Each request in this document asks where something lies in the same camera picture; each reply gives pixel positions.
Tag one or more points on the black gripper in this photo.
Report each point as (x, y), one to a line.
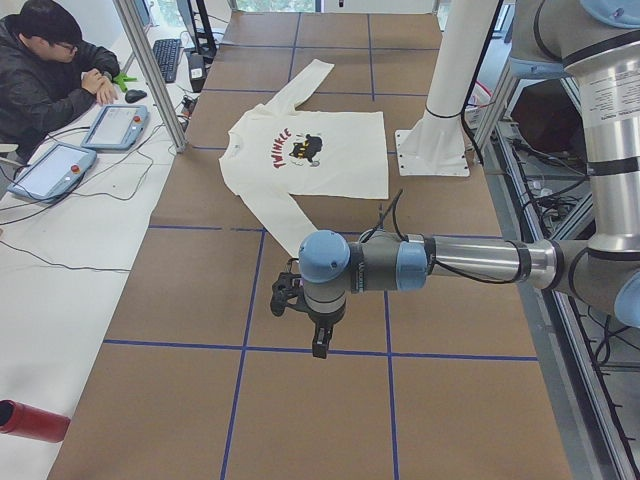
(323, 323)

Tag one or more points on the cream long-sleeve cat shirt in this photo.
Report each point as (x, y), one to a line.
(277, 152)

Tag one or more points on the far teach pendant tablet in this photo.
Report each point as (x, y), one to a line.
(116, 128)

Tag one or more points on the teach pendant tablet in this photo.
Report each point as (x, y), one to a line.
(116, 128)
(55, 173)

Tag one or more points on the red cylinder bottle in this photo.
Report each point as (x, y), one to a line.
(26, 421)

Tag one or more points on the black computer mouse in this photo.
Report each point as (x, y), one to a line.
(134, 95)

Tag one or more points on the near teach pendant tablet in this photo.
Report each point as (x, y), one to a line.
(55, 173)

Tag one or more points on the black keyboard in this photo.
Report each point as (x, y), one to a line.
(167, 54)

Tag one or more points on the green toy object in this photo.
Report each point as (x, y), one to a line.
(122, 80)

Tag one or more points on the person in black jacket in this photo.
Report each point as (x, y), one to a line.
(50, 76)

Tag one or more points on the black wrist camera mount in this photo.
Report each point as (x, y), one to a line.
(287, 291)

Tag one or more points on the aluminium frame post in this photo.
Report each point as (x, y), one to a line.
(143, 52)

